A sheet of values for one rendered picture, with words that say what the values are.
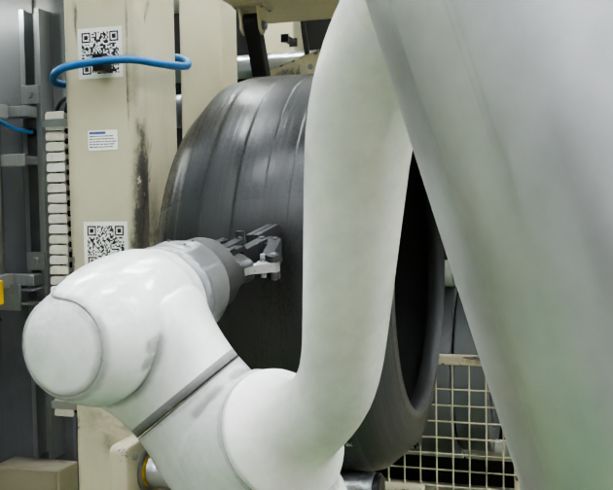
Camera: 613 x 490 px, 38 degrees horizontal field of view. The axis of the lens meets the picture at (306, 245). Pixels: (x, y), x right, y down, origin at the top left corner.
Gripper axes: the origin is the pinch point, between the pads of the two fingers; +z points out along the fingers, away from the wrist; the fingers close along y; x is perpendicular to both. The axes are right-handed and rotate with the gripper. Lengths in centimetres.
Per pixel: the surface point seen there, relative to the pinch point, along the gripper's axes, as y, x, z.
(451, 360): -12, 33, 60
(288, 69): 18, -20, 67
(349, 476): -5.2, 34.0, 12.2
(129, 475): 25.3, 34.7, 8.4
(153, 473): 23.2, 35.5, 11.1
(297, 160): -1.7, -8.3, 8.8
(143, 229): 28.1, 2.7, 23.8
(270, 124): 2.9, -12.5, 13.1
